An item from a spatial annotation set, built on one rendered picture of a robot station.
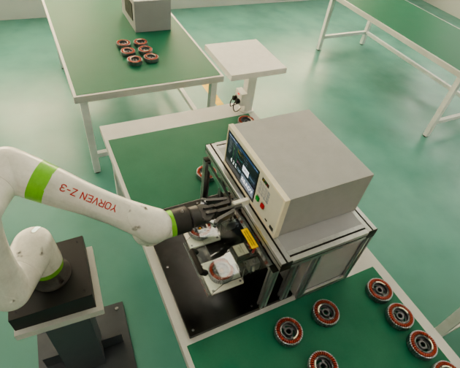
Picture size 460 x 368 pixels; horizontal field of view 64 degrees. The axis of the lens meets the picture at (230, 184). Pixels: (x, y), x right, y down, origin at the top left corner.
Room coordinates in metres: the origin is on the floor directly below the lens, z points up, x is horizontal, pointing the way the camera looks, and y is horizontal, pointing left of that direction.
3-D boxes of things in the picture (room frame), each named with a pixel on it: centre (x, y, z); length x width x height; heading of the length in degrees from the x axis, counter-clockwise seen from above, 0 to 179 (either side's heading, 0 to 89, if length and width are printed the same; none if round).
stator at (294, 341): (0.65, -0.32, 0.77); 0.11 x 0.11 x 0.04
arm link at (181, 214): (0.79, 0.15, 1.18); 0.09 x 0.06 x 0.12; 32
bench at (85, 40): (3.08, 1.13, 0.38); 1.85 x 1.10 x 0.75; 32
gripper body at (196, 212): (0.83, 0.08, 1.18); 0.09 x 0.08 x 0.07; 122
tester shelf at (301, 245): (1.12, -0.23, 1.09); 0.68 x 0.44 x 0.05; 32
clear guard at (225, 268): (0.80, -0.06, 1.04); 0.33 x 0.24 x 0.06; 122
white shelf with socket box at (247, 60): (2.03, 0.03, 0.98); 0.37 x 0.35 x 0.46; 32
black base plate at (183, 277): (0.96, 0.03, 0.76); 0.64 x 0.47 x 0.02; 32
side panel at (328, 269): (0.89, -0.47, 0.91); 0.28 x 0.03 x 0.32; 122
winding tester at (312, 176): (1.11, -0.24, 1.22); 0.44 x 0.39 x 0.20; 32
